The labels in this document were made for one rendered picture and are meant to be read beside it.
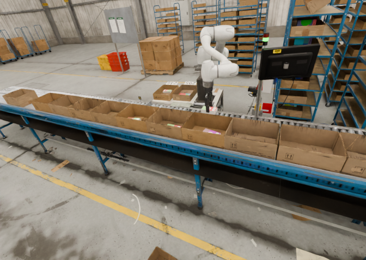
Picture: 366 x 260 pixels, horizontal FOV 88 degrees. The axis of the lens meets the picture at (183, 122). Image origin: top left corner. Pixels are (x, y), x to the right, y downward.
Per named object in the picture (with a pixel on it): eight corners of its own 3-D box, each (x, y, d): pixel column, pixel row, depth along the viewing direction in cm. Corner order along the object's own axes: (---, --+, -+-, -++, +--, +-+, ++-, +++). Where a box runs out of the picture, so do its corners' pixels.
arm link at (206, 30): (199, 33, 176) (214, 32, 174) (199, 23, 186) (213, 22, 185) (200, 46, 186) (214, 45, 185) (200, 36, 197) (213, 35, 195)
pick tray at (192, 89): (198, 91, 306) (197, 85, 301) (190, 101, 277) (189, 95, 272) (182, 90, 317) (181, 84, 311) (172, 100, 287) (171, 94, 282)
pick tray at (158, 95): (179, 90, 315) (178, 85, 310) (169, 100, 286) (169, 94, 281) (164, 90, 325) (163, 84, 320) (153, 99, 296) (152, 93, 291)
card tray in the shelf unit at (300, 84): (282, 76, 270) (284, 69, 265) (307, 78, 257) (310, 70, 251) (279, 87, 242) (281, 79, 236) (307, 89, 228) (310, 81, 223)
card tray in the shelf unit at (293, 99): (279, 90, 281) (280, 83, 275) (303, 91, 269) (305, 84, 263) (278, 101, 251) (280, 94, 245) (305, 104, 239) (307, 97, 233)
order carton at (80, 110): (111, 111, 248) (107, 99, 239) (93, 123, 226) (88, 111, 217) (90, 107, 264) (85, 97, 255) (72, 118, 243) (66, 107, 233)
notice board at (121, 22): (117, 75, 683) (97, 10, 573) (128, 71, 715) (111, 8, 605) (141, 80, 611) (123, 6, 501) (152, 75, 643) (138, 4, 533)
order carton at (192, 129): (232, 131, 183) (232, 117, 174) (224, 151, 162) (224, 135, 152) (194, 125, 199) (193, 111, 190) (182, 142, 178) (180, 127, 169)
